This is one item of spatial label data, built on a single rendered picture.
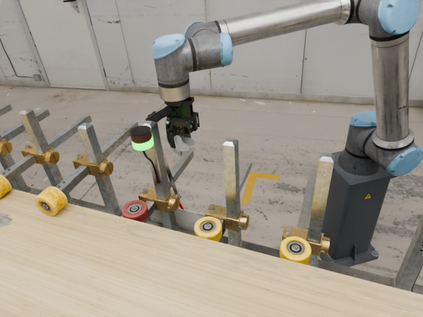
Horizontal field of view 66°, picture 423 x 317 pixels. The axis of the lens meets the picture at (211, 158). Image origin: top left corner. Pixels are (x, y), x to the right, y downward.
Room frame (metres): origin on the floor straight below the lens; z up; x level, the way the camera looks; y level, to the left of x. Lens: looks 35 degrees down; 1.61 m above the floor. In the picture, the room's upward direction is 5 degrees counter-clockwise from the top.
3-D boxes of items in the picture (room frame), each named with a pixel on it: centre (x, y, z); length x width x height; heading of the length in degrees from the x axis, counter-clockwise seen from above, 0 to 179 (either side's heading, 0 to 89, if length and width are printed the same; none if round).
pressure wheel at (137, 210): (0.76, 0.26, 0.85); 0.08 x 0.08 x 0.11
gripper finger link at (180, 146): (0.88, 0.09, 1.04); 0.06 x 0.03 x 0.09; 66
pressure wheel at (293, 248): (0.55, -0.20, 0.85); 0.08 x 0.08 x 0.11
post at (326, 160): (0.64, -0.28, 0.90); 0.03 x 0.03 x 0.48; 66
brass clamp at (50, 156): (1.06, 0.65, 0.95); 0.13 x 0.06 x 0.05; 66
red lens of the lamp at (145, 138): (0.80, 0.19, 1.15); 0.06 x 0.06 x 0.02
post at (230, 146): (0.74, -0.05, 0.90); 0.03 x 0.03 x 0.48; 66
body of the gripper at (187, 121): (0.89, 0.08, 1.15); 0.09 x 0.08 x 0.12; 66
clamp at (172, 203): (0.85, 0.19, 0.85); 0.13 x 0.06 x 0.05; 66
